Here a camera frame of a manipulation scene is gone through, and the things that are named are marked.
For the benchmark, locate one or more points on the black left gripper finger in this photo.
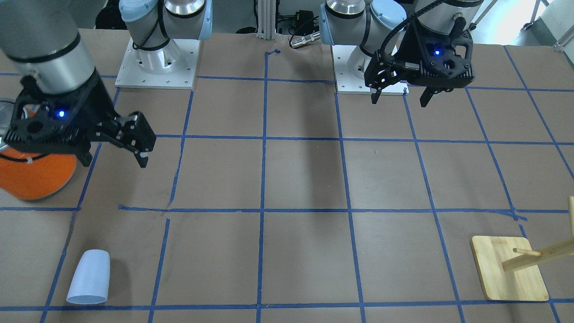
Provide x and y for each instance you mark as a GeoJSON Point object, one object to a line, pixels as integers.
{"type": "Point", "coordinates": [375, 94]}
{"type": "Point", "coordinates": [426, 96]}

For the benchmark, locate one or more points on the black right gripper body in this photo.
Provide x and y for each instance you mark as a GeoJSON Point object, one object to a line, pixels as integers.
{"type": "Point", "coordinates": [93, 101]}

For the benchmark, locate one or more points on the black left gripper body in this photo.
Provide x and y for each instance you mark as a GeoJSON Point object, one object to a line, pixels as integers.
{"type": "Point", "coordinates": [410, 50]}

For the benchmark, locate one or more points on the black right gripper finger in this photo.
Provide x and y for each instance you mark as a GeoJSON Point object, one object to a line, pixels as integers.
{"type": "Point", "coordinates": [142, 157]}
{"type": "Point", "coordinates": [83, 153]}

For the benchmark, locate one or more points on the light blue plastic cup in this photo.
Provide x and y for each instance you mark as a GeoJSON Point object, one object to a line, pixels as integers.
{"type": "Point", "coordinates": [90, 282]}

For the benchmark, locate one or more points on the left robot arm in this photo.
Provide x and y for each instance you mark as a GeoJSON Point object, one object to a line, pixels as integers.
{"type": "Point", "coordinates": [355, 22]}

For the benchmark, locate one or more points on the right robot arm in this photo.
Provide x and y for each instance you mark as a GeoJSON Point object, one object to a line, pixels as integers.
{"type": "Point", "coordinates": [41, 38]}

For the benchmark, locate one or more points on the orange canister with grey lid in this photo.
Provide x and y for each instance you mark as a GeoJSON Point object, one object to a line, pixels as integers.
{"type": "Point", "coordinates": [30, 176]}

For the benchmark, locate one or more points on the silver cylindrical connector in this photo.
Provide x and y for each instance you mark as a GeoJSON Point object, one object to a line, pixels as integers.
{"type": "Point", "coordinates": [304, 40]}

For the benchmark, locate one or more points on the wooden mug tree stand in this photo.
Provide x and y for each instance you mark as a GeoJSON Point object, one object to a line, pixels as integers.
{"type": "Point", "coordinates": [508, 267]}

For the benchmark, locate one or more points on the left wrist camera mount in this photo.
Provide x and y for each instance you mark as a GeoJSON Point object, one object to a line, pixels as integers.
{"type": "Point", "coordinates": [444, 60]}

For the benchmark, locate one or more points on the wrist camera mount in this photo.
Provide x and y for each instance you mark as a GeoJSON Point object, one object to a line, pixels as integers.
{"type": "Point", "coordinates": [53, 124]}
{"type": "Point", "coordinates": [444, 60]}

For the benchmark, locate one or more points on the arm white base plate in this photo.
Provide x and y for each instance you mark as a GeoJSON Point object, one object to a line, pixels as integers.
{"type": "Point", "coordinates": [350, 64]}
{"type": "Point", "coordinates": [172, 67]}

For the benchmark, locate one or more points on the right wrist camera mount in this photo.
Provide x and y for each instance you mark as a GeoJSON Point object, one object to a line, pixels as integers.
{"type": "Point", "coordinates": [53, 124]}

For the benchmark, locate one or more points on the aluminium frame post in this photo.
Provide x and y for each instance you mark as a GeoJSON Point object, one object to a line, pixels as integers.
{"type": "Point", "coordinates": [266, 18]}

